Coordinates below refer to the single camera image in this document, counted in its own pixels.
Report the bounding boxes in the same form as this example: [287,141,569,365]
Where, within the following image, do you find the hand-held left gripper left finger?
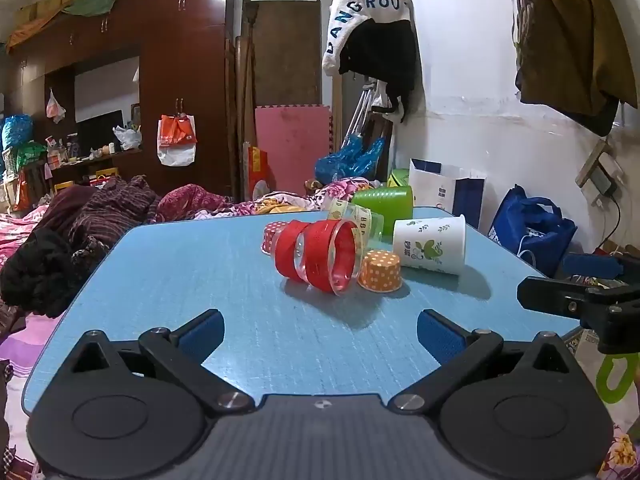
[67,309,255,415]

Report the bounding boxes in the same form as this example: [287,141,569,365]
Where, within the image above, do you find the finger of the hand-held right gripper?
[516,275,640,322]
[561,251,640,282]

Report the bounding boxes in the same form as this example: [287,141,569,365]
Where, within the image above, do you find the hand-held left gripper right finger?
[389,309,584,415]

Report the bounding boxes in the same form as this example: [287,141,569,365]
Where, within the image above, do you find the red banded clear cup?
[273,219,362,295]

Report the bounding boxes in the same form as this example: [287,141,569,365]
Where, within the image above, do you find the orange polka dot paper cup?
[357,249,404,294]

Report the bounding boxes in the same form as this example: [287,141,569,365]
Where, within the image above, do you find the white cup with green print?
[392,214,467,277]

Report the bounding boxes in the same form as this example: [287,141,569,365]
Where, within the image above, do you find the red polka dot paper cup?
[260,222,287,257]

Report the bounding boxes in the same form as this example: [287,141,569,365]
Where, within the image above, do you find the clear cup with yellow band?
[326,197,385,252]

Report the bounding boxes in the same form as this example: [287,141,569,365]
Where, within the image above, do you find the green plastic cup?
[350,185,415,233]

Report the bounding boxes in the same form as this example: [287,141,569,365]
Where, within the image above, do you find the blue tote bag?
[487,185,578,278]

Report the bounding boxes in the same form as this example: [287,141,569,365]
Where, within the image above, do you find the white and blue paper bag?
[408,158,487,231]

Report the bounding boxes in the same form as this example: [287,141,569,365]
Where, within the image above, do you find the dark striped clothes pile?
[35,175,163,261]

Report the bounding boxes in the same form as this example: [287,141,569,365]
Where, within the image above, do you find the red paper bag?
[243,142,272,201]

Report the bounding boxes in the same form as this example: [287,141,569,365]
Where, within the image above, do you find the black cloth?
[0,227,93,318]

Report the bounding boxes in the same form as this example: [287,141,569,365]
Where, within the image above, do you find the orange and white plastic bag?
[157,113,198,168]

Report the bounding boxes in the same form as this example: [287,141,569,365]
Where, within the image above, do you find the blue plastic bag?
[314,135,387,183]

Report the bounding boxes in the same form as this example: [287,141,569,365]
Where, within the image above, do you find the pink foam mat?
[254,105,332,197]

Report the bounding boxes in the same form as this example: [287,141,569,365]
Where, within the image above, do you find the brown hanging jacket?
[512,0,628,137]

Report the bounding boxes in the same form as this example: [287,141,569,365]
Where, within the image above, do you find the black monitor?
[76,109,124,150]

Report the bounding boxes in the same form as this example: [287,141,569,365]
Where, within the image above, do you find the brown wooden wardrobe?
[5,0,238,201]

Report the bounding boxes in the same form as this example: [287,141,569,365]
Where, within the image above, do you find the blue patterned bag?
[1,114,35,152]

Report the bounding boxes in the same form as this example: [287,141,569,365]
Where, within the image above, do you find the black garment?
[338,20,419,123]

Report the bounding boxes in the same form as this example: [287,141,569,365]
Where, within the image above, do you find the brown wooden board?
[241,0,323,108]

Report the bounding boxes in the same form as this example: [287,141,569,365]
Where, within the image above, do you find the white hooded sweatshirt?
[321,0,416,78]

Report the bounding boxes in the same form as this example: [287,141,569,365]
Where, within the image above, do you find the wall power strip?
[575,139,626,207]

